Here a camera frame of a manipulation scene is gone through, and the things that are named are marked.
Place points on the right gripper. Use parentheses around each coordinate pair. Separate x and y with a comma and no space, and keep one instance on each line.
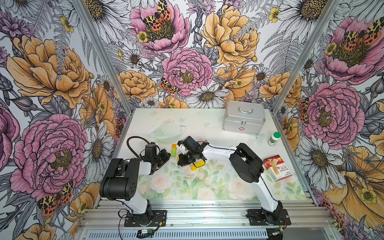
(181,162)

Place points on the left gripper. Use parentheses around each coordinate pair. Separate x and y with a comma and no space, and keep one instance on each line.
(166,156)

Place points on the lime green block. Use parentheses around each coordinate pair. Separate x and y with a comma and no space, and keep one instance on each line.
(173,152)

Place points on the yellow long block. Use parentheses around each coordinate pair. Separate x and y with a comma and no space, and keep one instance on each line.
(197,165)

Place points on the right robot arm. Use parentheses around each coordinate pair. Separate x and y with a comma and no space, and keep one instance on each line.
(246,163)

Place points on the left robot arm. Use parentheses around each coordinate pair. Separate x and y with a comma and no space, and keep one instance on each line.
(120,183)

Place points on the clear glass bowl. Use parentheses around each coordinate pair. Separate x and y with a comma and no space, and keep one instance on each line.
(169,133)

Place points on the silver metal case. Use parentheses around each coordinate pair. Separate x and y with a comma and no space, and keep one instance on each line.
(243,117)

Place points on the white green-capped bottle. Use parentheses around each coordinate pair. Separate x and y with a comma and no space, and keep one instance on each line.
(275,137)

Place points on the red bandage box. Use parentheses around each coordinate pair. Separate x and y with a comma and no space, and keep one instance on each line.
(277,168)

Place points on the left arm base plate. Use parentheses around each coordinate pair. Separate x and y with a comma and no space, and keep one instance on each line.
(150,219)

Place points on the aluminium rail frame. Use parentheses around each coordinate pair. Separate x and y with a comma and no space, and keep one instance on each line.
(209,220)

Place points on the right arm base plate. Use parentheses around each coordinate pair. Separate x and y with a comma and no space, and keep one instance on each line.
(259,217)

